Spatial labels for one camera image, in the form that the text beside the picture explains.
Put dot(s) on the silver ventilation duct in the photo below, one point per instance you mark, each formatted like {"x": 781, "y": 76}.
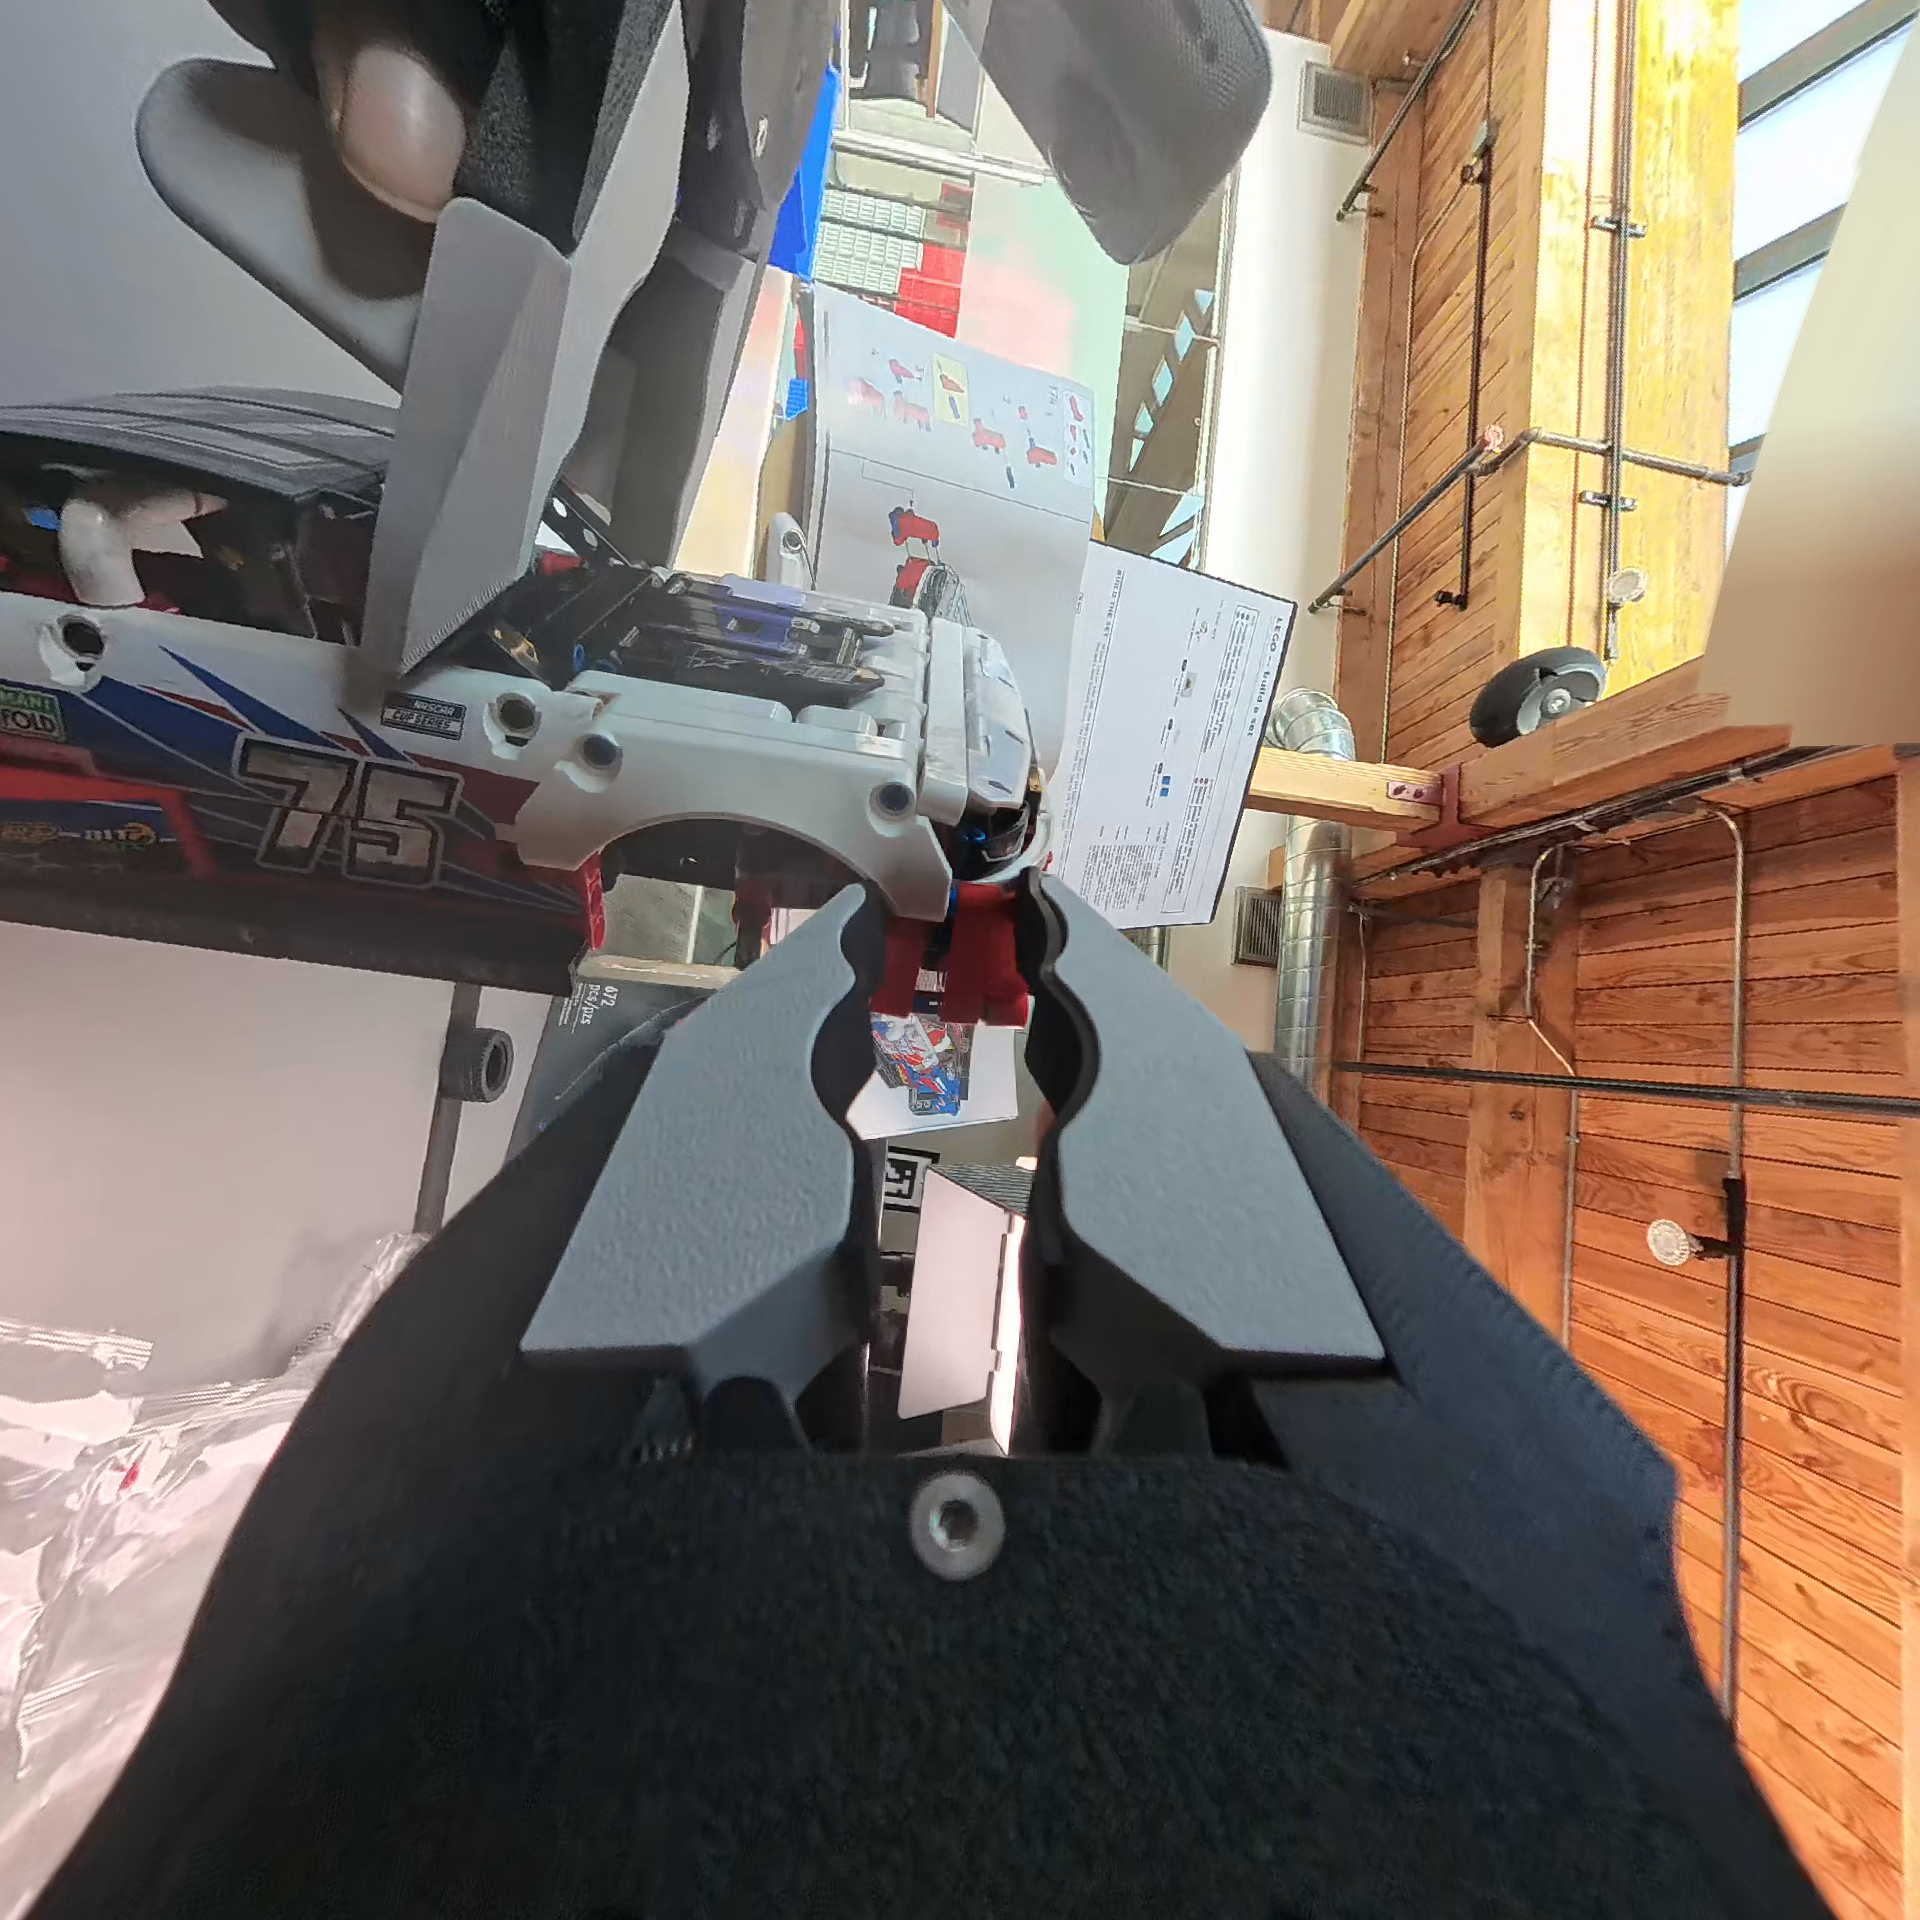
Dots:
{"x": 1313, "y": 931}

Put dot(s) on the red brick connector piece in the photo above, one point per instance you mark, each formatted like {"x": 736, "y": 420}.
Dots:
{"x": 975, "y": 944}

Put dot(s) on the black rubber tyre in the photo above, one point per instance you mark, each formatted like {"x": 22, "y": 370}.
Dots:
{"x": 487, "y": 1066}

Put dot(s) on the brick-built race car model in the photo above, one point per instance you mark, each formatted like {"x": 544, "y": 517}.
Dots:
{"x": 676, "y": 750}

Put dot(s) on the person's left hand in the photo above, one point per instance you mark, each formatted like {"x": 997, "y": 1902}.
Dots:
{"x": 399, "y": 128}

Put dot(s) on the printed car model box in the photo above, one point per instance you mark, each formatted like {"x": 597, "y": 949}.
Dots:
{"x": 676, "y": 997}

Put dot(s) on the clear plastic bag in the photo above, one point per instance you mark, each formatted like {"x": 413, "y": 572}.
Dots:
{"x": 119, "y": 1501}

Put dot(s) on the wall vent grille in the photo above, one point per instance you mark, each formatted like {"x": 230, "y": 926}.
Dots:
{"x": 1259, "y": 926}
{"x": 1336, "y": 102}

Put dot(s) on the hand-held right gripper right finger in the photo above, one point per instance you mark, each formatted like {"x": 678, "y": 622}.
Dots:
{"x": 1201, "y": 1202}

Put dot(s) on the small round wall lamp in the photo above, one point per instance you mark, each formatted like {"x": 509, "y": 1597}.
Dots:
{"x": 1670, "y": 1242}

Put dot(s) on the stack of red crates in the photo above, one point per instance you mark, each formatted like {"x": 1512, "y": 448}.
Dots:
{"x": 931, "y": 284}

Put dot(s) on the open instruction booklet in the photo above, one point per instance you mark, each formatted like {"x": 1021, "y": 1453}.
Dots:
{"x": 960, "y": 495}

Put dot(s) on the black white patterned card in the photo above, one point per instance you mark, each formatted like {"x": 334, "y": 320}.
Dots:
{"x": 1171, "y": 722}

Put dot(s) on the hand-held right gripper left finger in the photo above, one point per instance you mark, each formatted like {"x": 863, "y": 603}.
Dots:
{"x": 704, "y": 1202}

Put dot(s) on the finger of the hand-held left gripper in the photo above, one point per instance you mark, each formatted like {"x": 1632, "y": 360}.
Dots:
{"x": 704, "y": 406}
{"x": 480, "y": 451}

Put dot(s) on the black castor wheel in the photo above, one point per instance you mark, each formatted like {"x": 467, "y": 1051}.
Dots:
{"x": 1529, "y": 699}

